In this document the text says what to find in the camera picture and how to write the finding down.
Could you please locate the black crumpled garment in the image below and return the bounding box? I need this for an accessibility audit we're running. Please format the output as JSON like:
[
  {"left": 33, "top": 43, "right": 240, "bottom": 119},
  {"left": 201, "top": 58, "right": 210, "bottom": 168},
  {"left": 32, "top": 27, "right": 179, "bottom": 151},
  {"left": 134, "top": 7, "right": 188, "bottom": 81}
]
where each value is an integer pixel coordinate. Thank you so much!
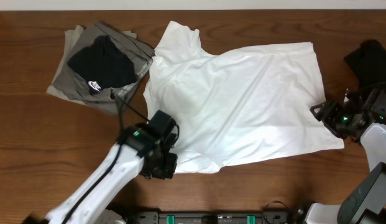
[{"left": 344, "top": 40, "right": 386, "bottom": 88}]

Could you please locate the folded grey garment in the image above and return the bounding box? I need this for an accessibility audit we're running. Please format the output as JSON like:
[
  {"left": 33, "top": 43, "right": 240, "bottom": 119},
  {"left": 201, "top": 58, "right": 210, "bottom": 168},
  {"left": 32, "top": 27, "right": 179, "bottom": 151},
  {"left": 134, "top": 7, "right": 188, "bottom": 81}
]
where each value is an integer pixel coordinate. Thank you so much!
[{"left": 53, "top": 22, "right": 155, "bottom": 114}]

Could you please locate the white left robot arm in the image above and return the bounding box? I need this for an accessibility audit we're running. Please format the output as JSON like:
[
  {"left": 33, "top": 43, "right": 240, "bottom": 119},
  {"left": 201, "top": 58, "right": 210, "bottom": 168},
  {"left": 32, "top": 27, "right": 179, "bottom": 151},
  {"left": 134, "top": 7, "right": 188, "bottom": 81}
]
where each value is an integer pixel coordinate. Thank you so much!
[{"left": 22, "top": 127, "right": 178, "bottom": 224}]

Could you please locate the folded black Nike garment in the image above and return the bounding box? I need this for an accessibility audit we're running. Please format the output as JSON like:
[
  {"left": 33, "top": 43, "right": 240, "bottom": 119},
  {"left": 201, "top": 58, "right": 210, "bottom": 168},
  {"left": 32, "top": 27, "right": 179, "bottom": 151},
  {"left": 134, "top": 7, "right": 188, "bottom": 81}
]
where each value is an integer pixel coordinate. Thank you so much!
[{"left": 67, "top": 35, "right": 137, "bottom": 95}]

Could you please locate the folded beige garment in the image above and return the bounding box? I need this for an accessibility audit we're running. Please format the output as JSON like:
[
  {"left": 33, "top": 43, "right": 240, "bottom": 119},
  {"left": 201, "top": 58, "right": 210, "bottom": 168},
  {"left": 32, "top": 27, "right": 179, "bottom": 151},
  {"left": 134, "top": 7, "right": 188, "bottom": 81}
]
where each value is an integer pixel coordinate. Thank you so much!
[{"left": 45, "top": 24, "right": 138, "bottom": 102}]

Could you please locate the white t-shirt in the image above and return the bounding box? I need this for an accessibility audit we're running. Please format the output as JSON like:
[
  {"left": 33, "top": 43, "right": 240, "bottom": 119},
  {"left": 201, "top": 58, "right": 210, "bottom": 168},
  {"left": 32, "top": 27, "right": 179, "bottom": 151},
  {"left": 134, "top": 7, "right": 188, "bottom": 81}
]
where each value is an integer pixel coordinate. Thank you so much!
[{"left": 144, "top": 21, "right": 344, "bottom": 174}]

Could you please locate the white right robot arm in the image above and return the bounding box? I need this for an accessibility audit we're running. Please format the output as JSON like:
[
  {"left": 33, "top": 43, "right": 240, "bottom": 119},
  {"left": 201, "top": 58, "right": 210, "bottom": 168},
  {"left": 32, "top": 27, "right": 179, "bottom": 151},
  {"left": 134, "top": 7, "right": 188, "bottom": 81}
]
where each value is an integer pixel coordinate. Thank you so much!
[{"left": 300, "top": 96, "right": 386, "bottom": 224}]

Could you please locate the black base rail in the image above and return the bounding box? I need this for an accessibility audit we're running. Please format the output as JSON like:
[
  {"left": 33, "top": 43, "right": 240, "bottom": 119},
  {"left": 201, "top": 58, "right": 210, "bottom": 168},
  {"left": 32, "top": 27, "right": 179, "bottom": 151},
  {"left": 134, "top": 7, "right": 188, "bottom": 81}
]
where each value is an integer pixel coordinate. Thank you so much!
[{"left": 96, "top": 200, "right": 308, "bottom": 224}]

